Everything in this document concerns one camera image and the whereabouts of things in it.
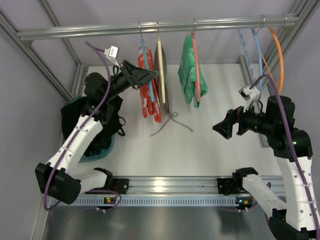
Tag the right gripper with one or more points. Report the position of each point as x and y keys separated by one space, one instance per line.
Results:
x=235 y=122

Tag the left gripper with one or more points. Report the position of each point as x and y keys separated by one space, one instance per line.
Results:
x=129 y=76

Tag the red white patterned trousers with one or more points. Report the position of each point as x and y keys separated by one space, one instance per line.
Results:
x=149 y=107

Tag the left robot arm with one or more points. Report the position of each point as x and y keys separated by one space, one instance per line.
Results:
x=97 y=122

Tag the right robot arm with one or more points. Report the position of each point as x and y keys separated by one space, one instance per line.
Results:
x=296 y=218

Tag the brown grey trousers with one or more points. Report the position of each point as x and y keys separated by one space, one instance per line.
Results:
x=165 y=106

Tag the beige wooden hanger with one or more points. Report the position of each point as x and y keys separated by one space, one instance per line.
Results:
x=160 y=65

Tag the green patterned trousers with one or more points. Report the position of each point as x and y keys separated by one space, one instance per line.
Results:
x=187 y=73

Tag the orange hanger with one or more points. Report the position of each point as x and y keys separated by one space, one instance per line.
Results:
x=279 y=55

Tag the pink hanger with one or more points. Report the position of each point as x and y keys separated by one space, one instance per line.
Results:
x=197 y=65

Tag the light blue spiral hanger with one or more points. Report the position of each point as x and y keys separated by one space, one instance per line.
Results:
x=246 y=54

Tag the black clothes pile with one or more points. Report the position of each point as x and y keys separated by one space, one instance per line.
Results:
x=111 y=121

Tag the teal laundry basket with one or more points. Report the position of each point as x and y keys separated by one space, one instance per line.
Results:
x=107 y=150

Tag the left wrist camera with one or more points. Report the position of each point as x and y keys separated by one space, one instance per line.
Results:
x=111 y=54

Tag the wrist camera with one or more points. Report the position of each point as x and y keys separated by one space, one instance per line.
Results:
x=111 y=54
x=249 y=94

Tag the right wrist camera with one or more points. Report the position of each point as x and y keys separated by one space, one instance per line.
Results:
x=249 y=94

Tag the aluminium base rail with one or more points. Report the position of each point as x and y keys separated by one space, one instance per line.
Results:
x=170 y=185

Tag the right aluminium frame post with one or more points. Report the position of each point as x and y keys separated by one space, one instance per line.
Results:
x=291 y=25

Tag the aluminium frame post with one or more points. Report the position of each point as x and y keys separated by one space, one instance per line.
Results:
x=56 y=59
x=291 y=25

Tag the light blue cable duct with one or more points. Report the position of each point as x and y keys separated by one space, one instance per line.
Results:
x=163 y=201

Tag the aluminium hanging rail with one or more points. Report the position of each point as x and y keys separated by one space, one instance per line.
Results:
x=59 y=32

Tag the left aluminium frame post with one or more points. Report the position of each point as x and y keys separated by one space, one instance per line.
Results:
x=56 y=59

